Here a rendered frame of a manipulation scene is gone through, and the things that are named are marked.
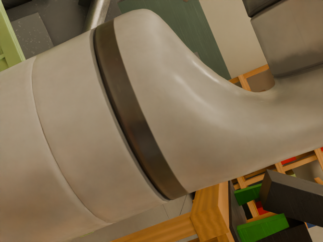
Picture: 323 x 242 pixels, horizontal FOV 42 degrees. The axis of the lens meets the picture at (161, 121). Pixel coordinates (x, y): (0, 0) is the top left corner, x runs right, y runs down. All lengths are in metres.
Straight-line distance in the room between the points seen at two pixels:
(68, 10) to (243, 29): 6.17
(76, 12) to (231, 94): 0.62
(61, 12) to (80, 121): 0.61
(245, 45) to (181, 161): 6.69
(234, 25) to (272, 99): 6.69
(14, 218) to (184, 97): 0.09
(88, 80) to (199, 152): 0.05
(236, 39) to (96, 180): 6.69
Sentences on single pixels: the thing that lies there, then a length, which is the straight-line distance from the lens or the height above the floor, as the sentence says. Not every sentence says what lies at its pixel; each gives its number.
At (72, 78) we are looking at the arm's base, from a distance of 0.18.
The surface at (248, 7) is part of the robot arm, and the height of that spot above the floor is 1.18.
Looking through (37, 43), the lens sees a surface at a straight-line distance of 0.70.
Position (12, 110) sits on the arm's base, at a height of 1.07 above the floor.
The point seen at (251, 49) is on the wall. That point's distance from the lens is 6.85.
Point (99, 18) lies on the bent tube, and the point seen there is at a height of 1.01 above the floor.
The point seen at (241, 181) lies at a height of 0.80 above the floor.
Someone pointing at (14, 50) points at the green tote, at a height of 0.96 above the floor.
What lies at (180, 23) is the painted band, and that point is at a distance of 6.91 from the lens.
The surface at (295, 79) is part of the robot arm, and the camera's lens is 0.19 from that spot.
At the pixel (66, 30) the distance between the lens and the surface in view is 0.76.
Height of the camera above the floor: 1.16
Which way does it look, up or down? 10 degrees down
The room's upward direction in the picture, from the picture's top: 67 degrees clockwise
